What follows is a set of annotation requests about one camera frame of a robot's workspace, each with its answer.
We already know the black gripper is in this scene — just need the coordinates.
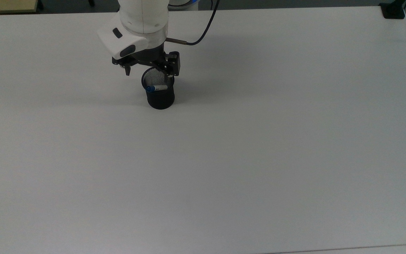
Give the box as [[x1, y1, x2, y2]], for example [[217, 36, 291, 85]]
[[112, 45, 181, 79]]

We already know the black mesh pen cup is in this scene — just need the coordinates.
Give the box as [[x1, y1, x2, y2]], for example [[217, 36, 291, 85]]
[[141, 68, 176, 110]]

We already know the light wooden table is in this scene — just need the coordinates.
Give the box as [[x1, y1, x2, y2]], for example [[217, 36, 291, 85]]
[[0, 0, 39, 15]]

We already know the black table clamp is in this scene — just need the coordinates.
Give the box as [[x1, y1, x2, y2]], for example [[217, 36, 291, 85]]
[[379, 0, 406, 19]]

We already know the white adjacent table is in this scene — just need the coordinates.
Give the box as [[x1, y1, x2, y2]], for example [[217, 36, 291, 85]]
[[270, 244, 406, 254]]

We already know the thick black gripper cable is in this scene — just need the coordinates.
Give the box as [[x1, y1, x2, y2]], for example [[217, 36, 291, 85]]
[[166, 0, 220, 46]]

